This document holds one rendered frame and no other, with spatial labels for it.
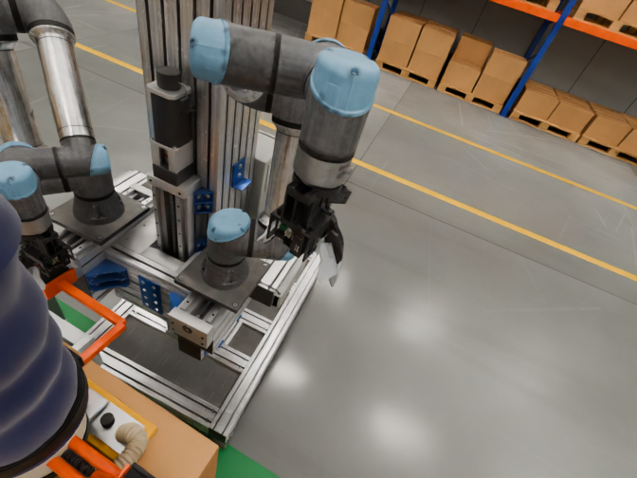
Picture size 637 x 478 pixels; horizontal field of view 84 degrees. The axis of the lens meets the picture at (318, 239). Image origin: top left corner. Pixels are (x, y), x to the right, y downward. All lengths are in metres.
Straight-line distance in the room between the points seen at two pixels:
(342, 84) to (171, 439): 0.90
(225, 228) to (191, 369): 1.07
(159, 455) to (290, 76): 0.88
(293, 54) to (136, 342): 1.74
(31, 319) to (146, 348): 1.42
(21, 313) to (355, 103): 0.49
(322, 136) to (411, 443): 2.00
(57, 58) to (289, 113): 0.57
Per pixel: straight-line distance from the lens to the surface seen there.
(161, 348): 1.99
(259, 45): 0.50
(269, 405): 2.10
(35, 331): 0.62
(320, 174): 0.45
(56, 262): 1.09
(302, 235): 0.49
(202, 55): 0.50
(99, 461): 0.92
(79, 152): 1.03
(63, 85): 1.09
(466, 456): 2.41
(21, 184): 0.94
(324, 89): 0.41
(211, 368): 1.93
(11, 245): 0.51
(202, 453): 1.04
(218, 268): 1.10
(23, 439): 0.77
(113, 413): 1.07
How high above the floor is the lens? 1.95
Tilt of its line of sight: 42 degrees down
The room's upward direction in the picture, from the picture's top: 18 degrees clockwise
